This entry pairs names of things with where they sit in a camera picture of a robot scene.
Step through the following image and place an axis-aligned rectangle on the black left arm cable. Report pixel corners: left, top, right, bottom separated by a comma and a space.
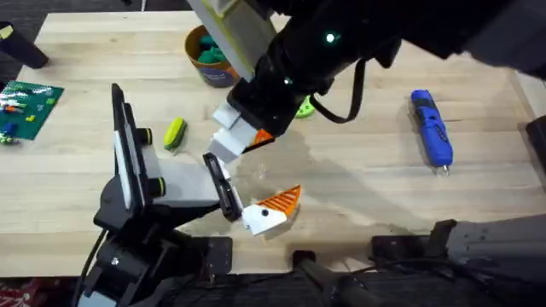
71, 228, 108, 307

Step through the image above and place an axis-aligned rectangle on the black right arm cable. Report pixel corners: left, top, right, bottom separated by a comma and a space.
309, 57, 369, 125

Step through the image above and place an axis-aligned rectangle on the blue electric screwdriver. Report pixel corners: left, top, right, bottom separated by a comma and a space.
409, 88, 455, 177

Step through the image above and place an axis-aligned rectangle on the black cylindrical object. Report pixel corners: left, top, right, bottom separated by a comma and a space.
0, 20, 50, 71

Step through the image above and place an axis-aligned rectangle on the green yellow toy vegetable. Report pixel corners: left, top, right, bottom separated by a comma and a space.
163, 117, 189, 153

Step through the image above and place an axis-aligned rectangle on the black rail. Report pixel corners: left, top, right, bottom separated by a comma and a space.
161, 272, 546, 307

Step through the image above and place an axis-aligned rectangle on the orange ribbed wedge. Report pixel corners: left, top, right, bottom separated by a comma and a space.
245, 129, 276, 154

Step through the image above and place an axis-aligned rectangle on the left wrist upright plate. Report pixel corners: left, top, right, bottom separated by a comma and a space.
110, 82, 148, 212

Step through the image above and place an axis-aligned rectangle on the wrist upright plate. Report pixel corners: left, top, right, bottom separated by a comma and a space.
110, 82, 148, 212
186, 0, 279, 83

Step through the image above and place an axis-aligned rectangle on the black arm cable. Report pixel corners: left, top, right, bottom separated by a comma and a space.
71, 228, 108, 307
309, 57, 369, 125

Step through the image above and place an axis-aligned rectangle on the right wrist upright plate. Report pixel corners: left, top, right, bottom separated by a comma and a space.
186, 0, 279, 83

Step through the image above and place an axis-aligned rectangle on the green board with toy blocks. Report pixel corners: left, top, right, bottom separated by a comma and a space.
0, 79, 66, 147

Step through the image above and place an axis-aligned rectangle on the brown tub with toys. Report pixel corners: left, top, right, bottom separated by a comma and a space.
183, 24, 241, 90

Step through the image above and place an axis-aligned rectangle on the green disc with holes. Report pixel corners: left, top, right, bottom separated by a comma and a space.
293, 96, 317, 120

